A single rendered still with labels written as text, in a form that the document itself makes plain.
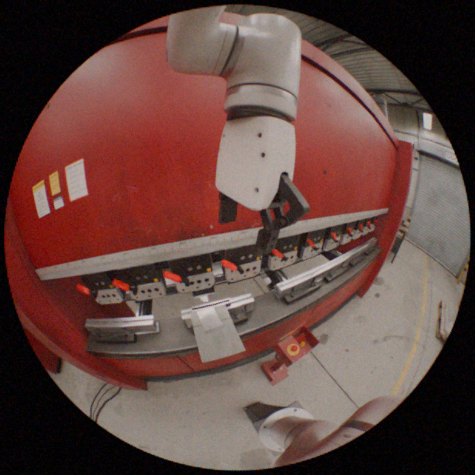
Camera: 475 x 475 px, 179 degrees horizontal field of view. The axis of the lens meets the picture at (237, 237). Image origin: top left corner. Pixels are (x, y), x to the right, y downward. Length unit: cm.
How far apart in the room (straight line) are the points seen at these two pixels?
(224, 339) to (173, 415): 125
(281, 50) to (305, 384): 186
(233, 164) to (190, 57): 13
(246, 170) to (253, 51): 13
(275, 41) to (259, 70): 5
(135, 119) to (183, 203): 29
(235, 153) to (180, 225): 32
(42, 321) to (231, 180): 98
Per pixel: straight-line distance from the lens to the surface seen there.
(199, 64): 18
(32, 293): 94
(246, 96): 16
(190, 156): 42
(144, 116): 46
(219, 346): 66
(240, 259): 56
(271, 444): 65
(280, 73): 18
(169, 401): 174
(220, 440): 170
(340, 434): 30
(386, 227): 224
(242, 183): 16
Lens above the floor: 162
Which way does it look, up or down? 28 degrees down
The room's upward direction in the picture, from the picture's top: straight up
